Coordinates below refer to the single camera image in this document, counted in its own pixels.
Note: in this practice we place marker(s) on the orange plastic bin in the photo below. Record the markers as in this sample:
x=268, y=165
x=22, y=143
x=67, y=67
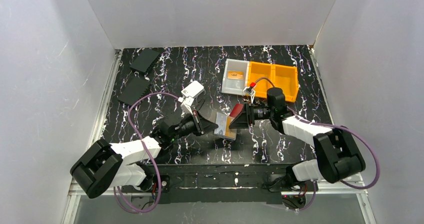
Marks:
x=286, y=78
x=258, y=70

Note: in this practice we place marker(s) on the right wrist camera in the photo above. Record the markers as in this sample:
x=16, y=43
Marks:
x=250, y=92

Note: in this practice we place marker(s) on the black ridged block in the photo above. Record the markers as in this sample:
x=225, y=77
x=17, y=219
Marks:
x=145, y=61
x=135, y=89

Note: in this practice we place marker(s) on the black comb piece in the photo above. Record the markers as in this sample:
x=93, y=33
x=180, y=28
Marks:
x=199, y=104

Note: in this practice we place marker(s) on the black ridged block near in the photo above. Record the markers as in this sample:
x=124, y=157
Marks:
x=135, y=89

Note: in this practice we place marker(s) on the aluminium frame rail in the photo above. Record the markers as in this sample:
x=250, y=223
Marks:
x=74, y=194

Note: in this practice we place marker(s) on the black ridged block far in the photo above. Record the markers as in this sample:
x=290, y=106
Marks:
x=145, y=61

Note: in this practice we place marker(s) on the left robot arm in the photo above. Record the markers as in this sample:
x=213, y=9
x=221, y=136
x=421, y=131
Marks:
x=106, y=165

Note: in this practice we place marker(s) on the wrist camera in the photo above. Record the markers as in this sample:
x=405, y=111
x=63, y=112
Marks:
x=250, y=92
x=186, y=104

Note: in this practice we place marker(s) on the white plastic bin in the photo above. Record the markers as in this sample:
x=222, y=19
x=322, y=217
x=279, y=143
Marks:
x=235, y=87

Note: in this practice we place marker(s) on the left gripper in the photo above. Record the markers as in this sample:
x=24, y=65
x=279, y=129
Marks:
x=197, y=123

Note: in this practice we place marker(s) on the white box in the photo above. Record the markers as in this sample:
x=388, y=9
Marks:
x=192, y=90

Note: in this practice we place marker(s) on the red card holder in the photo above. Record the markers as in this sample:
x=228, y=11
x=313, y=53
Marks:
x=236, y=110

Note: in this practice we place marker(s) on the black base bar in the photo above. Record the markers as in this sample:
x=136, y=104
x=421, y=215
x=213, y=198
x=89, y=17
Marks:
x=227, y=183

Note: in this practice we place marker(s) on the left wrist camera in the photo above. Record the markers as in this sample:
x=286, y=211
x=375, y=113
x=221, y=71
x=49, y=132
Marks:
x=186, y=104

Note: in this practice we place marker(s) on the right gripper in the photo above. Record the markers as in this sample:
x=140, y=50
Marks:
x=249, y=115

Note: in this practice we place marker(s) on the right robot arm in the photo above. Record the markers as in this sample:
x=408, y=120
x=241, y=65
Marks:
x=337, y=154

